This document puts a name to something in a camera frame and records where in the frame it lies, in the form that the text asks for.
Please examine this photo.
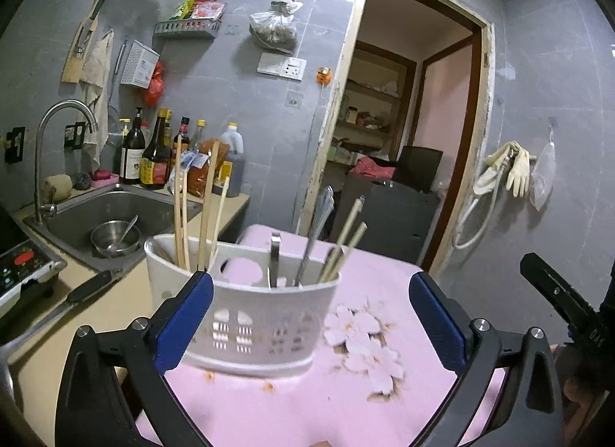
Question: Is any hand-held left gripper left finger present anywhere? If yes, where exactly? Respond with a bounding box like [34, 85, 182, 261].
[55, 271, 214, 447]

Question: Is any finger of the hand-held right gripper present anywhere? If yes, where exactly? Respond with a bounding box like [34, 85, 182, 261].
[520, 252, 601, 333]

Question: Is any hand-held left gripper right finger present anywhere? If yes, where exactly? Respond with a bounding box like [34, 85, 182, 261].
[408, 271, 563, 447]

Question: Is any white plastic utensil holder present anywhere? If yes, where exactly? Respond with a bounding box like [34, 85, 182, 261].
[144, 234, 342, 378]

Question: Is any large steel spoon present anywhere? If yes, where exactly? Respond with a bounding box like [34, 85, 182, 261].
[300, 190, 336, 284]

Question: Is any person's right hand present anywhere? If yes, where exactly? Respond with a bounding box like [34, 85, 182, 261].
[552, 344, 613, 429]

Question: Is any steel bowl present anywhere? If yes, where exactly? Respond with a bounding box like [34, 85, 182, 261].
[90, 220, 141, 258]

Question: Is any grey cabinet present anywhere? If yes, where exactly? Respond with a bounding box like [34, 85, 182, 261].
[331, 175, 440, 262]

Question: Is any hanging clear plastic bag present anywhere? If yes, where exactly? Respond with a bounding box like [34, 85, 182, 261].
[530, 125, 557, 211]

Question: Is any steel sink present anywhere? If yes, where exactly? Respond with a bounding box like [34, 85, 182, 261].
[24, 185, 203, 272]

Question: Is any cream rubber glove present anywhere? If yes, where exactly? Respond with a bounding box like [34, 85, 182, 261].
[507, 142, 532, 198]
[473, 142, 517, 195]

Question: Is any pink floral mat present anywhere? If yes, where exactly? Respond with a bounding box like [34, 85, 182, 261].
[135, 223, 510, 447]

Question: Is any orange chili packet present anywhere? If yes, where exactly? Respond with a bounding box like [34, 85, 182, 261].
[185, 139, 226, 198]

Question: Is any black flat panel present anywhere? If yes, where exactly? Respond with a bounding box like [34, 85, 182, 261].
[396, 145, 444, 193]

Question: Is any white blue packet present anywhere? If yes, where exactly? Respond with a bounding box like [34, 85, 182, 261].
[168, 149, 212, 188]

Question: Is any large soy sauce bottle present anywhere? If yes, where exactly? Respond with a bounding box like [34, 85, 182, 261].
[139, 108, 173, 189]

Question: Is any red cloth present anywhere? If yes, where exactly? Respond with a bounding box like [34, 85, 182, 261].
[350, 156, 397, 181]

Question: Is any dark pump bottle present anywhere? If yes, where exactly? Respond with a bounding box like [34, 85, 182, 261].
[119, 107, 146, 184]

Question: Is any induction cooker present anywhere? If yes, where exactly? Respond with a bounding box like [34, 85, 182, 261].
[0, 207, 68, 318]

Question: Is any red label black cap bottle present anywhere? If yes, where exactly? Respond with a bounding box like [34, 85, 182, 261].
[173, 117, 191, 159]

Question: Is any loofah sponge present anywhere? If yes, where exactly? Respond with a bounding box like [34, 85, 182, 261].
[42, 174, 74, 202]

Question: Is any clear bottle yellow cap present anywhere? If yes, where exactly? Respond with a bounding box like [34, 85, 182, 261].
[191, 119, 208, 152]

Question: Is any dark bottle yellow cap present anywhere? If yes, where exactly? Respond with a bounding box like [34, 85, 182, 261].
[163, 109, 175, 159]

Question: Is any steel faucet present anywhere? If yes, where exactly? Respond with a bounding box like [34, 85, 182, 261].
[33, 100, 99, 224]

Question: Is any red plastic bag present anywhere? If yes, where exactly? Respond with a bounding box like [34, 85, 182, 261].
[145, 61, 165, 107]

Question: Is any wooden shelf unit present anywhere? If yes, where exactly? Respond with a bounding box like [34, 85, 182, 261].
[327, 40, 416, 164]

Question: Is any white hanging container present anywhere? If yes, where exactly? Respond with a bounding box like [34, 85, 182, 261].
[120, 40, 160, 88]

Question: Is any beige hanging towel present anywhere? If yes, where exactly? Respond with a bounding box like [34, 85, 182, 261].
[79, 28, 116, 171]

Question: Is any wooden cutting board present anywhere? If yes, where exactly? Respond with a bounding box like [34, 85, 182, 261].
[61, 0, 104, 83]

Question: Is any plastic bag of dried goods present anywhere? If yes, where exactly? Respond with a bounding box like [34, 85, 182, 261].
[249, 0, 304, 53]

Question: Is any red snack packet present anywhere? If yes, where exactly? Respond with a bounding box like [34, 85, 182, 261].
[191, 0, 226, 20]

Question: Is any yellow-green snack packet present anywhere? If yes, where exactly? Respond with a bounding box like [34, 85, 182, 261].
[172, 0, 199, 21]

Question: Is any hanging metal kitchen tool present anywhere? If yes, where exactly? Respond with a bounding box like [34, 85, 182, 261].
[76, 0, 118, 60]

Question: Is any white hose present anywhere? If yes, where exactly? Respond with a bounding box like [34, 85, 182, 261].
[452, 187, 500, 250]

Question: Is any black-handled kitchen knife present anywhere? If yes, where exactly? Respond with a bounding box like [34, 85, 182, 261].
[0, 269, 126, 356]

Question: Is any black wall outlet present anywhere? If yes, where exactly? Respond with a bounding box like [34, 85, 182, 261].
[5, 126, 26, 164]
[65, 121, 87, 148]

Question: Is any wire mesh skimmer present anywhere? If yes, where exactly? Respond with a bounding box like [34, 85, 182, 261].
[106, 40, 128, 150]

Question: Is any white wall socket plate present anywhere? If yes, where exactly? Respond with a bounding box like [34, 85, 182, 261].
[256, 52, 307, 81]

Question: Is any grey wall shelf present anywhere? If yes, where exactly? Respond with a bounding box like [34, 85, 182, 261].
[154, 19, 223, 39]

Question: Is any door frame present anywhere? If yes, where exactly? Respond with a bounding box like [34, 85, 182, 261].
[295, 0, 495, 270]

